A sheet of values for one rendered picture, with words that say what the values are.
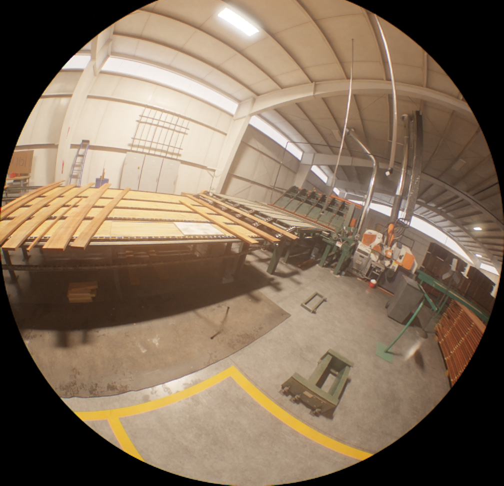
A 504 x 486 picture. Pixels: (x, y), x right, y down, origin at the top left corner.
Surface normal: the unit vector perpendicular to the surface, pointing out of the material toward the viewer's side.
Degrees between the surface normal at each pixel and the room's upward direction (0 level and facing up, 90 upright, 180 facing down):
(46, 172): 88
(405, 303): 96
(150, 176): 90
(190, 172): 87
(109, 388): 0
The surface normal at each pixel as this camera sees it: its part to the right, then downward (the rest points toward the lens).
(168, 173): 0.68, 0.38
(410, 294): -0.70, 0.09
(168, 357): 0.28, -0.92
